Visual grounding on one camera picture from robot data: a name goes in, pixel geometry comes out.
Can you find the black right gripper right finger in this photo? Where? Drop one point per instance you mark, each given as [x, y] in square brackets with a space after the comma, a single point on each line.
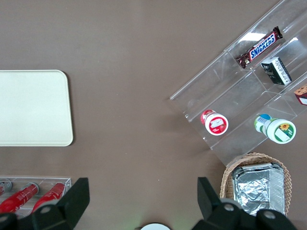
[216, 215]

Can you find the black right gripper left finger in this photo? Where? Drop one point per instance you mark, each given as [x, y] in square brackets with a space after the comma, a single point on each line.
[67, 206]

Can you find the woven wicker basket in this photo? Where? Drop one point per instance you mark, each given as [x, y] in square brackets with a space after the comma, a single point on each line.
[286, 172]

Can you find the cream rectangular tray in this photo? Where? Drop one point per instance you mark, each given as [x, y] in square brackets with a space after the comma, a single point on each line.
[33, 107]

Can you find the red cola bottle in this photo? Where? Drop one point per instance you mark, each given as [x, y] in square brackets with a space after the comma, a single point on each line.
[50, 195]
[20, 197]

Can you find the clear acrylic bottle holder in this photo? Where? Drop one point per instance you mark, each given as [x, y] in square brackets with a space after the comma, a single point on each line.
[43, 180]

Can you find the aluminium foil container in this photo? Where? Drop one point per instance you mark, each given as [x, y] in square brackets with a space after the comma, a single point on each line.
[256, 187]

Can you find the white round disc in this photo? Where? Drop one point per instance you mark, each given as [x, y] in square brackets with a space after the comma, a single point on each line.
[155, 226]

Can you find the red lidded yogurt cup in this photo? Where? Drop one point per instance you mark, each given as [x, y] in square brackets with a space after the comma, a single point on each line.
[215, 123]

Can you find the green lidded yogurt cup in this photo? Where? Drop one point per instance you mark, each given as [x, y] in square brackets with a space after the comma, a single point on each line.
[277, 128]

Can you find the clear acrylic stepped display shelf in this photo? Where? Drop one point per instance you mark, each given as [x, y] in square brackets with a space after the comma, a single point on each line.
[237, 95]

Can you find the brown cookie snack package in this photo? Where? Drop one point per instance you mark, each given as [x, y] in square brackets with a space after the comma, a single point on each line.
[302, 94]

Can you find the small black carton box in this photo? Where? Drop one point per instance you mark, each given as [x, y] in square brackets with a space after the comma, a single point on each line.
[277, 70]

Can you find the Snickers chocolate bar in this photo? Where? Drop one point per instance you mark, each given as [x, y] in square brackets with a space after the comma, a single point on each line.
[260, 47]

